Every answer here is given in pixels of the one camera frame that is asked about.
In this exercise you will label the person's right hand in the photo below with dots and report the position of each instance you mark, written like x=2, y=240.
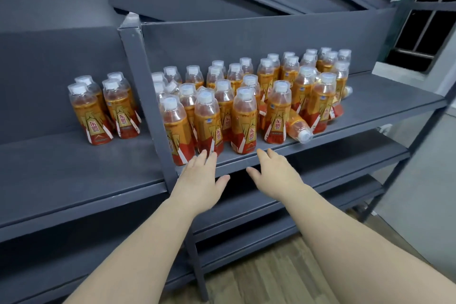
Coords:
x=279, y=177

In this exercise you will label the person's left hand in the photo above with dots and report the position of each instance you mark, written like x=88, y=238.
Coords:
x=197, y=186

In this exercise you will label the person's right thumb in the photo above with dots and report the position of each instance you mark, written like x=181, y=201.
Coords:
x=253, y=174

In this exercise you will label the person's left thumb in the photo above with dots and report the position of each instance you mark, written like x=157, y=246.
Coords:
x=222, y=182

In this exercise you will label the person's right middle finger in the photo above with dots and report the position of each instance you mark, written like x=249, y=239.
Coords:
x=273, y=156

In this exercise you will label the person's right forearm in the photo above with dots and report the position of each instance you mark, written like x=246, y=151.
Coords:
x=349, y=254

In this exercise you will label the person's left forearm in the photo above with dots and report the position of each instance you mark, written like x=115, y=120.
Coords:
x=142, y=257

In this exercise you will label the group of orange drink bottles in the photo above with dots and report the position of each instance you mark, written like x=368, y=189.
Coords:
x=245, y=111

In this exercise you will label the dark grey shelf unit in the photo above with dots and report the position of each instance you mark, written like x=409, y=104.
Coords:
x=53, y=179
x=374, y=100

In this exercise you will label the orange drink bottle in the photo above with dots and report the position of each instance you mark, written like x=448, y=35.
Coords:
x=93, y=88
x=126, y=86
x=123, y=113
x=91, y=115

